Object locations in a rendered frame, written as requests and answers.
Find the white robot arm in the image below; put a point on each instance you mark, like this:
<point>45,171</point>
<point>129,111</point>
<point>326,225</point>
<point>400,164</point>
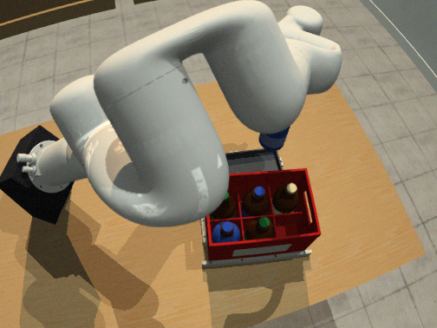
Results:
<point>166,133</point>

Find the brown bottle with cream cap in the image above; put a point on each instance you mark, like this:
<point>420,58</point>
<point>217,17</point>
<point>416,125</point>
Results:
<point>284,199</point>

